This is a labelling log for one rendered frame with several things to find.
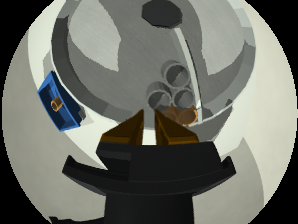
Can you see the grey metal sleeve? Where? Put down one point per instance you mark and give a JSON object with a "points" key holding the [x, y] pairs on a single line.
{"points": [[160, 104], [184, 102], [179, 82]]}

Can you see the bronze bushing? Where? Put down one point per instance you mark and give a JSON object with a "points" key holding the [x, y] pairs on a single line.
{"points": [[187, 118], [56, 103], [172, 114]]}

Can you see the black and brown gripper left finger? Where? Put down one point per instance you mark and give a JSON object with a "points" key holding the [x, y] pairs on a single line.
{"points": [[127, 131]]}

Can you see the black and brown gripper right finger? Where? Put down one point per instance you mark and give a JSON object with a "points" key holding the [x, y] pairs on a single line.
{"points": [[172, 133]]}

